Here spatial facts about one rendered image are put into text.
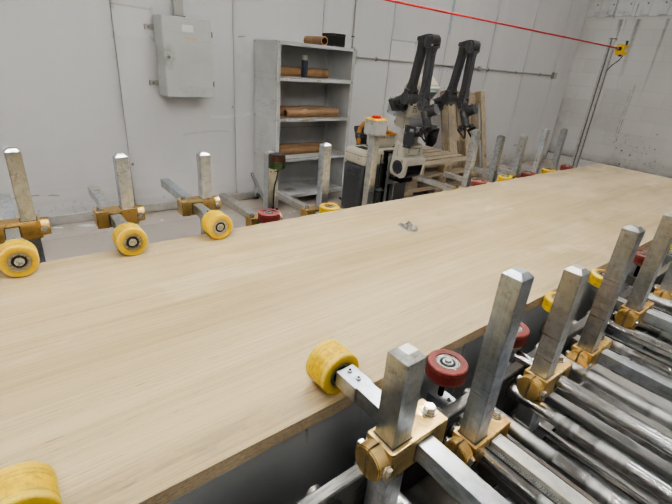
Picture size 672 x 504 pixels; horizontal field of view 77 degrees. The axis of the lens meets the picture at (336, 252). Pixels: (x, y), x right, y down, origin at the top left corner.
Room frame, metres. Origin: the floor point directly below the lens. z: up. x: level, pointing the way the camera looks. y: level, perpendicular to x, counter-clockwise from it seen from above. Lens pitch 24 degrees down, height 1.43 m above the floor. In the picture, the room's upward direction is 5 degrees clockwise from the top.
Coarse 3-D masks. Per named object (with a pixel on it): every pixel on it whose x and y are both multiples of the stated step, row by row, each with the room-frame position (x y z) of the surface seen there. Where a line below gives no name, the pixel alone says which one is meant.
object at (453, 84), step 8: (472, 40) 3.21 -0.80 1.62; (464, 48) 3.26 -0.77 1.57; (472, 48) 3.22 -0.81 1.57; (464, 56) 3.28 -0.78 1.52; (456, 64) 3.30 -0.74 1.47; (456, 72) 3.30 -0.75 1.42; (456, 80) 3.30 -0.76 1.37; (448, 88) 3.32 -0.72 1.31; (456, 88) 3.32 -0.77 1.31; (448, 96) 3.29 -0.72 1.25; (456, 96) 3.34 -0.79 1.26
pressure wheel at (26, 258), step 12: (12, 240) 0.90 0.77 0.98; (24, 240) 0.92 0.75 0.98; (0, 252) 0.86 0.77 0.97; (12, 252) 0.87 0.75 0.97; (24, 252) 0.88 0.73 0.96; (36, 252) 0.90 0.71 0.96; (0, 264) 0.85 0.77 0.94; (12, 264) 0.86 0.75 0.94; (24, 264) 0.88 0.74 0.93; (36, 264) 0.89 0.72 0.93; (12, 276) 0.86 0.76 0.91
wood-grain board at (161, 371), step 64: (448, 192) 1.96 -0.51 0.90; (512, 192) 2.06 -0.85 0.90; (576, 192) 2.18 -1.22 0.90; (640, 192) 2.30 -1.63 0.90; (128, 256) 1.02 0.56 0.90; (192, 256) 1.06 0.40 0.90; (256, 256) 1.09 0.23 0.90; (320, 256) 1.13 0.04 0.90; (384, 256) 1.17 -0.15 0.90; (448, 256) 1.21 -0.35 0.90; (512, 256) 1.25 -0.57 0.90; (576, 256) 1.30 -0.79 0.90; (0, 320) 0.70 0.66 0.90; (64, 320) 0.71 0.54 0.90; (128, 320) 0.73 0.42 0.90; (192, 320) 0.75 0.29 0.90; (256, 320) 0.77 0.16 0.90; (320, 320) 0.79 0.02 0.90; (384, 320) 0.81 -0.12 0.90; (448, 320) 0.84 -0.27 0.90; (0, 384) 0.53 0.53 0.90; (64, 384) 0.54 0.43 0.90; (128, 384) 0.55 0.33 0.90; (192, 384) 0.56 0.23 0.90; (256, 384) 0.58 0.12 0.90; (0, 448) 0.41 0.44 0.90; (64, 448) 0.42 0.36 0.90; (128, 448) 0.43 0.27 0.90; (192, 448) 0.44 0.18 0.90; (256, 448) 0.45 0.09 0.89
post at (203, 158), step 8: (200, 152) 1.37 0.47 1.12; (200, 160) 1.35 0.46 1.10; (208, 160) 1.37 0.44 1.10; (200, 168) 1.36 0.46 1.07; (208, 168) 1.37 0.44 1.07; (200, 176) 1.36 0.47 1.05; (208, 176) 1.37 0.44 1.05; (200, 184) 1.36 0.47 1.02; (208, 184) 1.37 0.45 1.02; (200, 192) 1.37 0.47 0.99; (208, 192) 1.37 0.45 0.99; (200, 224) 1.38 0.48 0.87
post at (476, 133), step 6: (474, 132) 2.33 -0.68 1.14; (480, 132) 2.33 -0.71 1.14; (474, 138) 2.32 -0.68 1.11; (474, 144) 2.32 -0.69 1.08; (468, 150) 2.34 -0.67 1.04; (474, 150) 2.32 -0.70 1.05; (468, 156) 2.33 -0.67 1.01; (474, 156) 2.33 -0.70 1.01; (468, 162) 2.33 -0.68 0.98; (474, 162) 2.33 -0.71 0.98; (468, 168) 2.32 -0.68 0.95; (468, 174) 2.31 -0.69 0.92; (462, 180) 2.34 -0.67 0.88; (468, 180) 2.32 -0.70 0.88; (468, 186) 2.33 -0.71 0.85
